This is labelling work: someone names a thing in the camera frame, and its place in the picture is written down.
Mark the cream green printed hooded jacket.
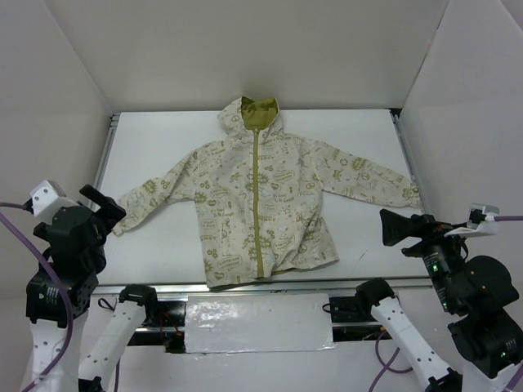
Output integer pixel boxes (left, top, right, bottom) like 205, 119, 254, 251
114, 96, 421, 288

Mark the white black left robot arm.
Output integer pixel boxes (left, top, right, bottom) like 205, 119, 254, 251
25, 180, 160, 391

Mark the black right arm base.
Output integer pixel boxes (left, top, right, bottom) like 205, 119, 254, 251
322, 296, 378, 326

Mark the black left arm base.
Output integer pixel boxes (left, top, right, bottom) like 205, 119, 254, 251
128, 301, 186, 354

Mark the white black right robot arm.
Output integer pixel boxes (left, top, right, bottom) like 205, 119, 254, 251
355, 204, 522, 391

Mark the white foam board cover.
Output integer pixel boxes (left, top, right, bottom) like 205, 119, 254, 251
185, 293, 335, 354

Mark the aluminium left frame rail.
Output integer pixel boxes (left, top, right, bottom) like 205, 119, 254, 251
93, 113, 121, 189

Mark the aluminium frame rail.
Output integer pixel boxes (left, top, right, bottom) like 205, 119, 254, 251
93, 113, 121, 189
389, 108, 427, 213

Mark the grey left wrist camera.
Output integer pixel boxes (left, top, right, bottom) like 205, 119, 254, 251
29, 180, 78, 221

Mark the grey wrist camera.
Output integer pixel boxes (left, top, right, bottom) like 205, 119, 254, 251
29, 180, 78, 221
444, 203, 499, 238

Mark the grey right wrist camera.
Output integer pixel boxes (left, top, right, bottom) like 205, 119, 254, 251
444, 203, 499, 238

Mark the aluminium right frame rail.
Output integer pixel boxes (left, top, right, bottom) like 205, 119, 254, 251
389, 108, 427, 213

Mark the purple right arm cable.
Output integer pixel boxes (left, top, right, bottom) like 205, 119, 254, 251
367, 214, 523, 392

